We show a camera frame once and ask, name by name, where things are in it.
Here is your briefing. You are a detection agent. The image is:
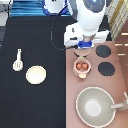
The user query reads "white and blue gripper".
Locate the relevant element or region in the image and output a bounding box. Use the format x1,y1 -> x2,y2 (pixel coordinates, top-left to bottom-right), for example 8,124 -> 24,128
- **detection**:
64,25 -> 109,48

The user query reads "pink pot lid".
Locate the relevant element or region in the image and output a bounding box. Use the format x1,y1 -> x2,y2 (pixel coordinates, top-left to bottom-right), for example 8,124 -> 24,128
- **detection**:
75,49 -> 90,58

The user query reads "pink pot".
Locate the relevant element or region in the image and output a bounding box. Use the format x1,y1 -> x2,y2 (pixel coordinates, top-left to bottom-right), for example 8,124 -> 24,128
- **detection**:
73,58 -> 91,79

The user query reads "cream slotted spatula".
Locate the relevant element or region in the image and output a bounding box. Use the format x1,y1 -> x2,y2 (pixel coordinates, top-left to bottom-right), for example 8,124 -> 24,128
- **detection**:
13,49 -> 23,71

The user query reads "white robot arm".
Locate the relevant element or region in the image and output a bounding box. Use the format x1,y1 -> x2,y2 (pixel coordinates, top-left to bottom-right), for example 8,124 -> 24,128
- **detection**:
45,0 -> 110,47

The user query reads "cream round plate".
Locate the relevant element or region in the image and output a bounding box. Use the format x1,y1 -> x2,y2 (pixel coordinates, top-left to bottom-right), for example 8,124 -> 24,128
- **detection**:
26,65 -> 47,85

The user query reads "black table mat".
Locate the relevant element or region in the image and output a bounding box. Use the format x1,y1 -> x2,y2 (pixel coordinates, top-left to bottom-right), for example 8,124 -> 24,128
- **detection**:
0,17 -> 75,128

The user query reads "black burner top right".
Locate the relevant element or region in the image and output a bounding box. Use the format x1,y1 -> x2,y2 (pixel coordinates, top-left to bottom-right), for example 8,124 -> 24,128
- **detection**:
96,45 -> 111,58

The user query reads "black burner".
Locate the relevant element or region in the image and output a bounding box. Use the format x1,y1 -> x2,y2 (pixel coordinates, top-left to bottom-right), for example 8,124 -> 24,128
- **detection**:
98,62 -> 115,76
96,45 -> 111,58

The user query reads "black burner bottom right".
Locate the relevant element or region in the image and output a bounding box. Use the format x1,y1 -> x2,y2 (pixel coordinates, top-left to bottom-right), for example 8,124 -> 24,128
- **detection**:
98,62 -> 115,76

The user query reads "large grey wok pan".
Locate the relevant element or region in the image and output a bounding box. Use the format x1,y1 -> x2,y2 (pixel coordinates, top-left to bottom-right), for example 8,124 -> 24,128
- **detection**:
76,87 -> 128,128

